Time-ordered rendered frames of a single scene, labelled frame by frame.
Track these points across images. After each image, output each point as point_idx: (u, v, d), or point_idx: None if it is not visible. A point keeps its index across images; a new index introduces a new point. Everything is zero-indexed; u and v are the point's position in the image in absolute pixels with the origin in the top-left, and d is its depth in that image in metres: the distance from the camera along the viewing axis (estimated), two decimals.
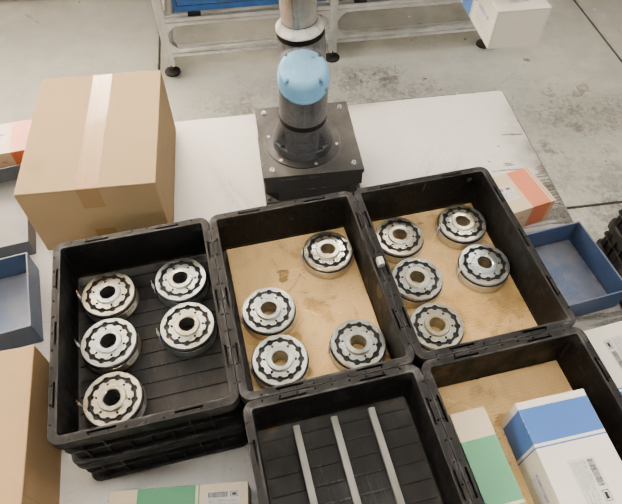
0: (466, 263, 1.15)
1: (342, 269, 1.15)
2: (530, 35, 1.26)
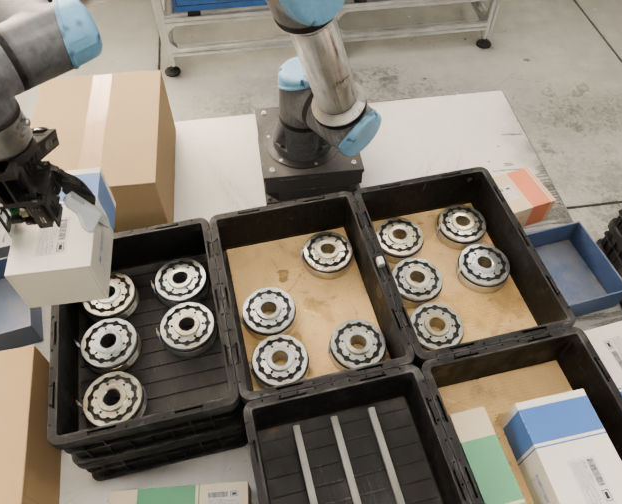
0: (466, 263, 1.15)
1: (342, 269, 1.15)
2: (85, 292, 0.86)
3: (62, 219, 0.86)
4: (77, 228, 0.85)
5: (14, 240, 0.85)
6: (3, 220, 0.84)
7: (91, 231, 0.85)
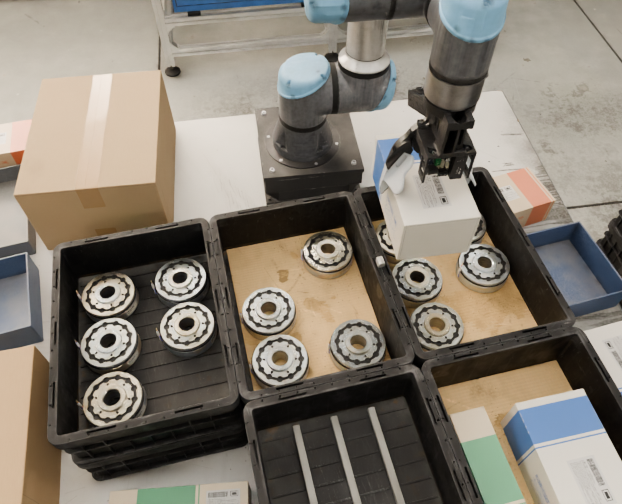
0: (466, 263, 1.15)
1: (342, 269, 1.15)
2: (455, 244, 0.91)
3: (432, 175, 0.91)
4: (451, 183, 0.90)
5: (392, 194, 0.89)
6: (387, 175, 0.88)
7: (466, 186, 0.89)
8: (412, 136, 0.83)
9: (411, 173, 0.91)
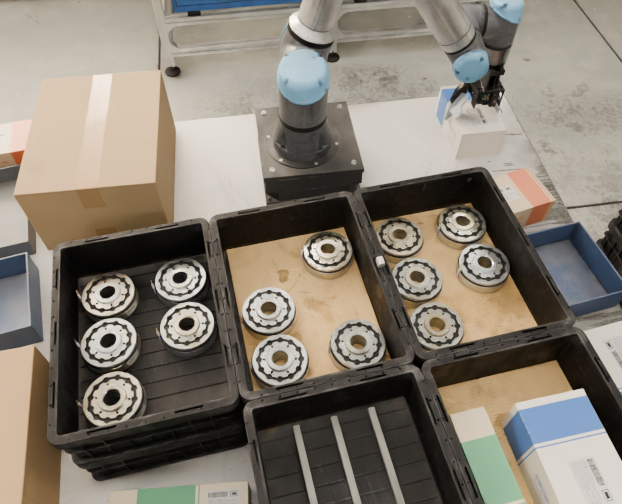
0: (466, 263, 1.15)
1: (342, 269, 1.15)
2: (490, 149, 1.54)
3: (476, 108, 1.54)
4: (487, 112, 1.53)
5: (453, 119, 1.53)
6: (450, 107, 1.51)
7: (496, 114, 1.52)
8: (467, 82, 1.46)
9: (464, 107, 1.54)
